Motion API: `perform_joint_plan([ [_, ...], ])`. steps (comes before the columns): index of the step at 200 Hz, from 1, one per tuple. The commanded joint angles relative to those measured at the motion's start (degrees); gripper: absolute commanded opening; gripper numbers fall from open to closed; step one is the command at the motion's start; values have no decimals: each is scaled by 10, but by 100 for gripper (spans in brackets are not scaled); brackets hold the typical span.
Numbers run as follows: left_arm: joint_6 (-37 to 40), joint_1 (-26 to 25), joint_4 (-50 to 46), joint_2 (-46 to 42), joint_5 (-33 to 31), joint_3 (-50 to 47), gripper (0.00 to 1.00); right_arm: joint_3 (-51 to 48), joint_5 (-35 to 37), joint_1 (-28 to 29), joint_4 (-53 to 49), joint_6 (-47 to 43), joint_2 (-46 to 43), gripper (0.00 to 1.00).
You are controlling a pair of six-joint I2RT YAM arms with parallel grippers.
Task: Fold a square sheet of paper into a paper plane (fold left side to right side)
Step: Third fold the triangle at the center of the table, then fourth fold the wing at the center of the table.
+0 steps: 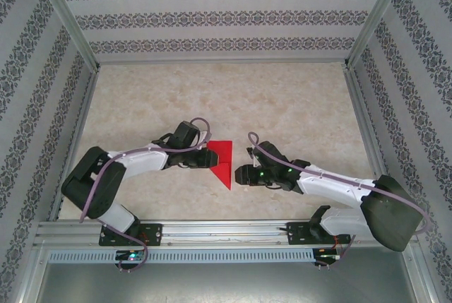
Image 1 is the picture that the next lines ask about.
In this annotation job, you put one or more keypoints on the red square paper sheet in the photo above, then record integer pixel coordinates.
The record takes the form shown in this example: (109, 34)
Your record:
(224, 172)

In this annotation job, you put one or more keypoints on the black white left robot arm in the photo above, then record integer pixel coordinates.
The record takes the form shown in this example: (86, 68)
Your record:
(92, 190)

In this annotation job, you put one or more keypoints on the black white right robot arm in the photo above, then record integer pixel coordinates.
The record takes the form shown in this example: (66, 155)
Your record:
(388, 211)

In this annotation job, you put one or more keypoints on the grey metal panel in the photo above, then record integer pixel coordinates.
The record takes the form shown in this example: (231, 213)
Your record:
(226, 283)

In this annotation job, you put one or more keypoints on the metal clamp with wood bracket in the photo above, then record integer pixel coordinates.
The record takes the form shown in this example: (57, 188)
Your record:
(251, 154)

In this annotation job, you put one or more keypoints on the aluminium mounting rail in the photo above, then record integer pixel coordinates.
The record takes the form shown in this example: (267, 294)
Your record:
(226, 234)

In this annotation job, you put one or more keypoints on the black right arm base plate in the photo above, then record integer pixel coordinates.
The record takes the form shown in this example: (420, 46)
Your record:
(298, 234)

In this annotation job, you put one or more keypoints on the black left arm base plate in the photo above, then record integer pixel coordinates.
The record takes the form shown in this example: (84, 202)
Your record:
(155, 234)

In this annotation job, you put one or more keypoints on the aluminium back rail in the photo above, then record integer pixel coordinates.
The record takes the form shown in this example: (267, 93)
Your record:
(222, 60)

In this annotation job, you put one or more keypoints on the aluminium right side rail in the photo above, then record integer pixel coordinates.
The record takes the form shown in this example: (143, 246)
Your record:
(372, 140)

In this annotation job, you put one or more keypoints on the aluminium left side rail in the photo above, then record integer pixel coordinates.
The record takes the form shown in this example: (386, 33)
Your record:
(76, 140)

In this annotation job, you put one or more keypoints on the aluminium left frame post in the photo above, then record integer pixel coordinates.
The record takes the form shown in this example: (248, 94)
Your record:
(67, 13)

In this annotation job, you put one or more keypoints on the aluminium frame post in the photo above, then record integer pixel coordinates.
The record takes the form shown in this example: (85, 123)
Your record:
(375, 13)
(67, 13)

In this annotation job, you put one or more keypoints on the aluminium right frame post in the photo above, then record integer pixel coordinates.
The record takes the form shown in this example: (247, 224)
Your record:
(375, 13)

